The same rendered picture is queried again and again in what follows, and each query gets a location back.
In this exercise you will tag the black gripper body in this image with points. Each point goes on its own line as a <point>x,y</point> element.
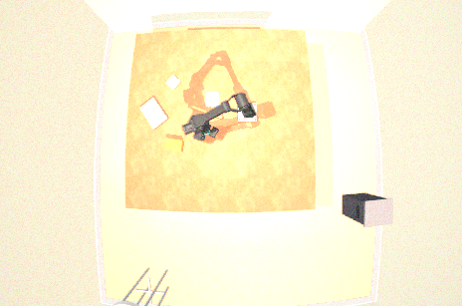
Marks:
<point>212,132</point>

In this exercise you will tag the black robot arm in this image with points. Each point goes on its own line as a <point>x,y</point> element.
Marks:
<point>199,121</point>

